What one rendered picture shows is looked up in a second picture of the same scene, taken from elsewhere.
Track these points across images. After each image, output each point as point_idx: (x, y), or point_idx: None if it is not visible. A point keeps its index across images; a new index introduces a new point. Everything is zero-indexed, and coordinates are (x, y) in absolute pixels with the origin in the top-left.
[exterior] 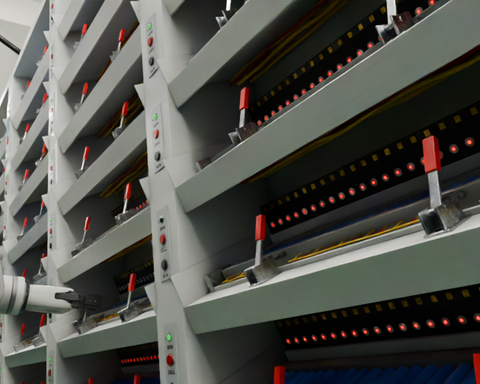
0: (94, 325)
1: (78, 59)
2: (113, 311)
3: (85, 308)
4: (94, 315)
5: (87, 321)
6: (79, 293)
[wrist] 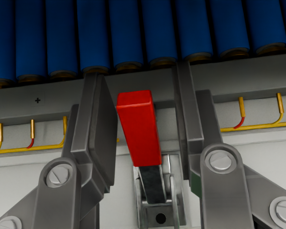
0: (170, 165)
1: None
2: (270, 91)
3: (147, 165)
4: (47, 114)
5: (175, 187)
6: (247, 195)
